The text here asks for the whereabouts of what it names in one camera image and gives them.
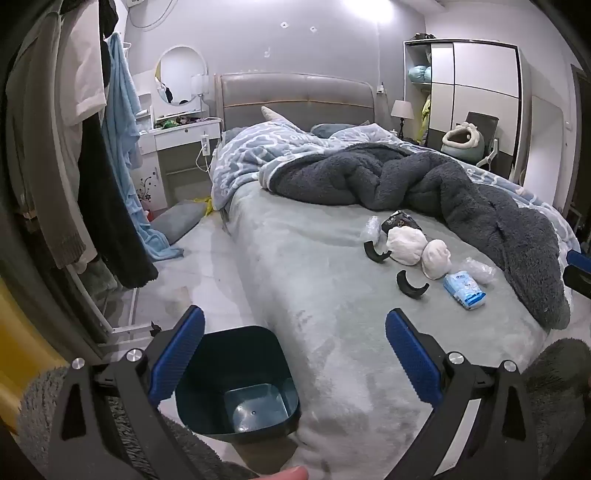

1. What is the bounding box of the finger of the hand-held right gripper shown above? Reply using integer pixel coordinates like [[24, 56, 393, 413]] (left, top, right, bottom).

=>
[[562, 249, 591, 301]]

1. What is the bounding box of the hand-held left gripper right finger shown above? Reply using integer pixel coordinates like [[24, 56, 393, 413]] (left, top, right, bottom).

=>
[[385, 308, 543, 480]]

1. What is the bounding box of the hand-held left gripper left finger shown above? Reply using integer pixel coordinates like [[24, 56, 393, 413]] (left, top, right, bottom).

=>
[[46, 305, 222, 480]]

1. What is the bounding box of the black curved plastic piece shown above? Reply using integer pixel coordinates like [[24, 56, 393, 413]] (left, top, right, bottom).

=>
[[363, 240, 393, 264], [396, 270, 430, 300]]

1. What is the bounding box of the blue tissue pack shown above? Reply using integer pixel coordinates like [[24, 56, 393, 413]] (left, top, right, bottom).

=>
[[443, 271, 488, 311]]

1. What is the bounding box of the dark teal trash bin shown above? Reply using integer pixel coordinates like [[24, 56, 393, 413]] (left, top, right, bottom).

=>
[[174, 325, 302, 445]]

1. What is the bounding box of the small white cloth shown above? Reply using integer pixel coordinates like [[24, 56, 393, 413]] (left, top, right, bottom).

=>
[[421, 240, 452, 281]]

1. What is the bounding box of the clear plastic wrapper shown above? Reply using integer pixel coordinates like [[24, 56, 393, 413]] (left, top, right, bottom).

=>
[[361, 215, 385, 244], [464, 257, 497, 283]]

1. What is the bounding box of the large white cloth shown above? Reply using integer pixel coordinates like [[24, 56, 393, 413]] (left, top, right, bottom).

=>
[[387, 227, 428, 267]]

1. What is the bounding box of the black snack packet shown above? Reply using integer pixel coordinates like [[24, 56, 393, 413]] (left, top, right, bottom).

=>
[[381, 210, 423, 234]]

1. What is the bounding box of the person's left hand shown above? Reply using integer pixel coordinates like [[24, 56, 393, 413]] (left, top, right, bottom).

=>
[[269, 465, 310, 480]]

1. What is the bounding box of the white clothes rack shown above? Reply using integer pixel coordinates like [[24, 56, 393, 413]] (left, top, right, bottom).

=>
[[69, 263, 160, 344]]

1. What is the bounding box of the bed with pale fleece sheet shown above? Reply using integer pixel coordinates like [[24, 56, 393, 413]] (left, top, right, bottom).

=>
[[210, 73, 583, 480]]

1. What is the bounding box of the grey floor cushion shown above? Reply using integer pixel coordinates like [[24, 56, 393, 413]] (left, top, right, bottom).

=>
[[150, 200, 208, 245]]

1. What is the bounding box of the white door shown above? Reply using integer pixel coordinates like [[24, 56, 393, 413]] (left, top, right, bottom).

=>
[[531, 95, 566, 195]]

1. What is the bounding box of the grey shaggy rug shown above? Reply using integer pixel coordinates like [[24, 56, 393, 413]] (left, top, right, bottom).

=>
[[14, 364, 153, 467]]

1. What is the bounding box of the yellow curtain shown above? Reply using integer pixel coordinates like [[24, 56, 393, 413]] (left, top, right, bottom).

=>
[[0, 277, 70, 435]]

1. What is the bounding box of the black hanging garment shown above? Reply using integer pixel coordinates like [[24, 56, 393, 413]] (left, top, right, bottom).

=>
[[76, 0, 160, 289]]

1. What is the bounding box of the dark grey fleece blanket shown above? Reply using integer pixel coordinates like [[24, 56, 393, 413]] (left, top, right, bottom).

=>
[[259, 143, 571, 329]]

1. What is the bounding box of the green and cream pet bed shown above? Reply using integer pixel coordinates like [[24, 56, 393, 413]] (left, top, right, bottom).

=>
[[441, 122, 485, 163]]

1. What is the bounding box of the black office chair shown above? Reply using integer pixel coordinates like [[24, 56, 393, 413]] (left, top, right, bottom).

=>
[[464, 111, 500, 169]]

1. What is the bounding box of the blue patterned duvet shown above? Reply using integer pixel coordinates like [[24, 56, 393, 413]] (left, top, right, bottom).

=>
[[210, 117, 578, 259]]

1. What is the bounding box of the white vanity table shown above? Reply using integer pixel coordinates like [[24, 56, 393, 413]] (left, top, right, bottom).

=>
[[136, 92, 222, 208]]

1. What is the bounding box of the clutter on vanity table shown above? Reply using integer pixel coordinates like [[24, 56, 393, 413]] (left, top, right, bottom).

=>
[[154, 115, 218, 129]]

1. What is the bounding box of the white wardrobe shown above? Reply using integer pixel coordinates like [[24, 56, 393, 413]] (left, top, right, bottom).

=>
[[403, 38, 525, 181]]

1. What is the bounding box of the grey knit sweater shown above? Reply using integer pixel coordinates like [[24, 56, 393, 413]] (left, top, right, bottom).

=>
[[4, 9, 88, 271]]

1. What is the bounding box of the teal pillow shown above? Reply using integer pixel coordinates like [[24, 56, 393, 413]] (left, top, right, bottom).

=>
[[310, 122, 352, 138]]

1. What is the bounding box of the light blue robe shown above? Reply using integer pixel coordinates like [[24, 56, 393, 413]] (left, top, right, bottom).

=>
[[102, 33, 185, 261]]

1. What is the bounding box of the bedside lamp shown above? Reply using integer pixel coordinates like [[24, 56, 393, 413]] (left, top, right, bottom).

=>
[[390, 100, 415, 139]]

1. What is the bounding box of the white vanity lamp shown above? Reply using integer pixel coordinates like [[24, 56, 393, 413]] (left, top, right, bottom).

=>
[[191, 74, 207, 114]]

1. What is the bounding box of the grey padded headboard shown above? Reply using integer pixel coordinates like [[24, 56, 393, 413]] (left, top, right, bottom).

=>
[[213, 73, 376, 134]]

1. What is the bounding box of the round mirror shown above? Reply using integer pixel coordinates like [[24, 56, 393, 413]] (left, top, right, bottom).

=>
[[154, 45, 208, 108]]

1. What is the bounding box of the white shirt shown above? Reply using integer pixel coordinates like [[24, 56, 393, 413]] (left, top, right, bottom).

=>
[[60, 14, 109, 127]]

